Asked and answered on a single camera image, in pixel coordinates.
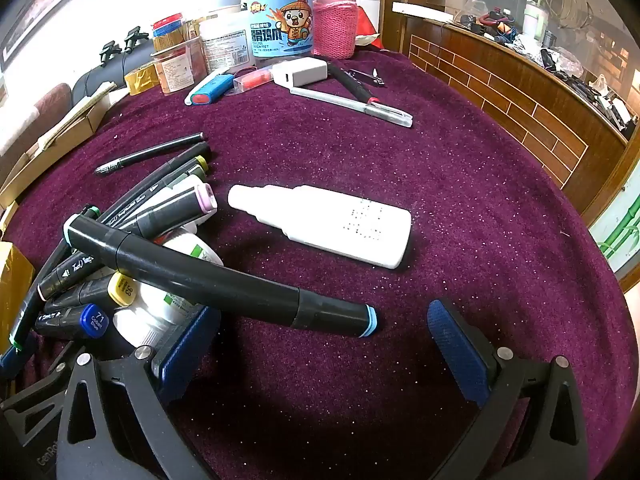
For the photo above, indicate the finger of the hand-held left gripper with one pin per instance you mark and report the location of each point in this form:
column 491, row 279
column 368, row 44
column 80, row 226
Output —
column 45, row 440

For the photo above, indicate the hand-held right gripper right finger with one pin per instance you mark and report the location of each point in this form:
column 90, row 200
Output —
column 457, row 350

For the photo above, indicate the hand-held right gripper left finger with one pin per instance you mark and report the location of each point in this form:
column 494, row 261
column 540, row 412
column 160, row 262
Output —
column 187, row 350

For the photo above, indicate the white bottle green label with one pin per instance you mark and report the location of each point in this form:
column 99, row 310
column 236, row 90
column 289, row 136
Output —
column 145, row 310

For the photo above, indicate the black marker light-blue end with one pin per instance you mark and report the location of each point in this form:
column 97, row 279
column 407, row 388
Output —
column 200, row 285

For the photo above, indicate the black marker pink end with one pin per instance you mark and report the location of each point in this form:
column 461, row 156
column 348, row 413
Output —
column 170, row 210

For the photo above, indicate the yellow box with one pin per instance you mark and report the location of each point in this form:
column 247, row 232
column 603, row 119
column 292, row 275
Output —
column 15, row 285

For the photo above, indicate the white squeeze bottle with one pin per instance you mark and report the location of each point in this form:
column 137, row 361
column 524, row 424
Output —
column 325, row 220

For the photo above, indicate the plain black marker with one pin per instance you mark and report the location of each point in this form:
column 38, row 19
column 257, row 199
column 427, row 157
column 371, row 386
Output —
column 165, row 166

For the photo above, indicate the bamboo print panel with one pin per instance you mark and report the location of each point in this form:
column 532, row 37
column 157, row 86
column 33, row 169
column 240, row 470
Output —
column 620, row 232

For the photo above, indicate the flat cardboard box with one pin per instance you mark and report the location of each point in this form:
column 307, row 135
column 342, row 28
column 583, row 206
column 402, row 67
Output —
column 75, row 130

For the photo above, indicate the stack of beige papers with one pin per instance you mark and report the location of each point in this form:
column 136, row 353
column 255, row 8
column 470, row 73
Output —
column 75, row 115

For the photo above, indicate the wooden brick-pattern counter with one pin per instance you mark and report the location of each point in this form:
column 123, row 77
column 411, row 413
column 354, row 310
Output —
column 500, row 90

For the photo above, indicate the silver pen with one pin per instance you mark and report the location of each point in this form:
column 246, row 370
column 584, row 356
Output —
column 350, row 105

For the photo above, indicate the yellow tape roll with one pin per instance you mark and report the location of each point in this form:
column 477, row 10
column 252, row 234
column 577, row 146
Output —
column 141, row 78

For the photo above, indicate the clear case red contents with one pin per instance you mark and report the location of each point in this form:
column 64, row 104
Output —
column 252, row 79

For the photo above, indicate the brown armchair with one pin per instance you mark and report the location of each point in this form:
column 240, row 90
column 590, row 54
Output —
column 52, row 102

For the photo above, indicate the clear tub orange contents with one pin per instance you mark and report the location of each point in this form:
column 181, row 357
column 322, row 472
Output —
column 180, row 67

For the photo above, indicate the black sofa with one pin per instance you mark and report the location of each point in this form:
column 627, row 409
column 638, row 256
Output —
column 115, row 75

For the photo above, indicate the black red-tipped pen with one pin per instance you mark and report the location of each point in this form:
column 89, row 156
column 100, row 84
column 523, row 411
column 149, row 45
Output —
column 352, row 85

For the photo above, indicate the metal nail clipper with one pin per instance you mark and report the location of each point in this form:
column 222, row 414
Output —
column 367, row 76

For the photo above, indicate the white charger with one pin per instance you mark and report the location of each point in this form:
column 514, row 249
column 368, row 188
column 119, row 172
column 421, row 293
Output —
column 302, row 71

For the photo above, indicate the white jar printed label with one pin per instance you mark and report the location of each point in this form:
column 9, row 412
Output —
column 225, row 45

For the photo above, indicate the black clamp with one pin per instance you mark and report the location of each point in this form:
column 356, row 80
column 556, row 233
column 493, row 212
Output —
column 136, row 39
column 110, row 52

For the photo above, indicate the pile of assorted clutter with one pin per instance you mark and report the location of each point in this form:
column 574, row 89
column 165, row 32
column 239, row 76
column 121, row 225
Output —
column 550, row 45

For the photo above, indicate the red lid blue band jar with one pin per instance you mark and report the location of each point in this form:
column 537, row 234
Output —
column 169, row 30

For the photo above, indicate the red packet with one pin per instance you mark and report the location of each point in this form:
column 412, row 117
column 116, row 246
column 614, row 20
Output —
column 369, row 30

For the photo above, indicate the blue label snack jar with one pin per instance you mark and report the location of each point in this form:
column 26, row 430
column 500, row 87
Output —
column 282, row 25

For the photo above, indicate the long white box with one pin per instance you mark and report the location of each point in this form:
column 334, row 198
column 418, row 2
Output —
column 420, row 11

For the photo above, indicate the pink bottle knit sleeve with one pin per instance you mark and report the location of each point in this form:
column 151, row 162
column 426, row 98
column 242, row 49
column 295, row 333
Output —
column 335, row 20

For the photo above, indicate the framed painting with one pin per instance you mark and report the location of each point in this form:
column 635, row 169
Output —
column 45, row 5

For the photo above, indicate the wooden door frame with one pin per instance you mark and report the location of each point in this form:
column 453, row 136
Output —
column 395, row 0

